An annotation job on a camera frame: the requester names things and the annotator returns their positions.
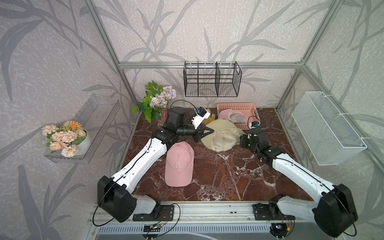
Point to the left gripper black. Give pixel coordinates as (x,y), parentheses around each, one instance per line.
(199,133)

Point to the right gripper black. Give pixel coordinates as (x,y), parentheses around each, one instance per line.
(243,140)

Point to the beige baseball cap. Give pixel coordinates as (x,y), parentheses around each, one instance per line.
(225,136)

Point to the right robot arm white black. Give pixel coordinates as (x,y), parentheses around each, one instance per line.
(331,208)

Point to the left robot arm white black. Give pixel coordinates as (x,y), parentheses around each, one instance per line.
(114,194)

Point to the yellow white work glove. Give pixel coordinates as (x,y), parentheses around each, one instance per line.
(210,119)

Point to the pink plastic basket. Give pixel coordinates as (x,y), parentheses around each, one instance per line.
(248,108)

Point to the pink glass vase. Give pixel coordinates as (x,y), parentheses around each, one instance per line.
(164,115)

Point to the pink flat mat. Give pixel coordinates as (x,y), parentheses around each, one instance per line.
(179,165)

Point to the purple white flower bouquet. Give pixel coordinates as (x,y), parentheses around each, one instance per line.
(156,100)

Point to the white pot peach flowers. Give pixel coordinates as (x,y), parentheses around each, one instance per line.
(69,139)

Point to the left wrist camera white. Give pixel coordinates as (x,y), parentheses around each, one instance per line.
(201,115)

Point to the black wire wall basket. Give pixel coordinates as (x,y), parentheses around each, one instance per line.
(211,80)

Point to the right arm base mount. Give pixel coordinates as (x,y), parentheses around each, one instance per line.
(270,211)

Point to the white mesh wall basket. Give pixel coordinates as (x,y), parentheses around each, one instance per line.
(328,134)

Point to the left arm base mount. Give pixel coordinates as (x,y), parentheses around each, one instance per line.
(148,210)

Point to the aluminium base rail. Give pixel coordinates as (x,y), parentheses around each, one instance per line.
(201,212)

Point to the clear acrylic wall shelf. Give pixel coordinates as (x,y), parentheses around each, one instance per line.
(95,116)

